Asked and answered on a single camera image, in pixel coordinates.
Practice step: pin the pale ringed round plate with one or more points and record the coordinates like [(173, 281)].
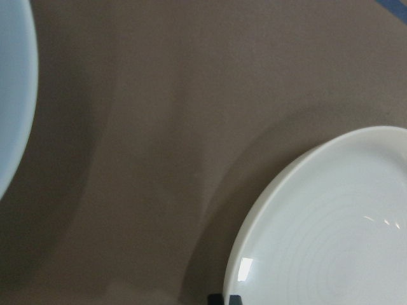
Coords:
[(12, 79)]

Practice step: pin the bright white round plate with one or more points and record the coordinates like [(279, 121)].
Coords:
[(318, 241)]

